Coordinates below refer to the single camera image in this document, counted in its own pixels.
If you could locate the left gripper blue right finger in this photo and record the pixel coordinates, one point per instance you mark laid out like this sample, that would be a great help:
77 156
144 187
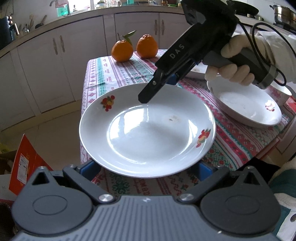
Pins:
205 170

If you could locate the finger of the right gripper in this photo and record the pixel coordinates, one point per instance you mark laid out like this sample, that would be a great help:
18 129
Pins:
153 87

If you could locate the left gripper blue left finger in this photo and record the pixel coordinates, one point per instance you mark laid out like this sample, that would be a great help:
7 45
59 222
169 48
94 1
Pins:
89 169

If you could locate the white plate with fruit print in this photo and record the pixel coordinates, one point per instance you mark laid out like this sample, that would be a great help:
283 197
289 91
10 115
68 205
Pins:
169 134

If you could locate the white ceramic bowl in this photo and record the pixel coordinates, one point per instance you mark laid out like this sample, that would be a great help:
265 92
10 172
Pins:
280 94

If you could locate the white kitchen base cabinets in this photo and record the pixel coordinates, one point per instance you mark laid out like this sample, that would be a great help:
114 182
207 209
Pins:
45 69

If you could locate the bumpy orange without leaf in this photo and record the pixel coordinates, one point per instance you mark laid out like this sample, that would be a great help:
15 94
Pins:
147 47

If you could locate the orange with green leaf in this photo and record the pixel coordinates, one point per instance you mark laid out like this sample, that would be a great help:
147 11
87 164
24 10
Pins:
122 50

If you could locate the red cardboard box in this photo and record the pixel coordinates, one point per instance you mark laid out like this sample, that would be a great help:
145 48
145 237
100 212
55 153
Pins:
26 161

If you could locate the steel pot on counter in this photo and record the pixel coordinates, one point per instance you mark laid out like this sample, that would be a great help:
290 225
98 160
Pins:
284 15

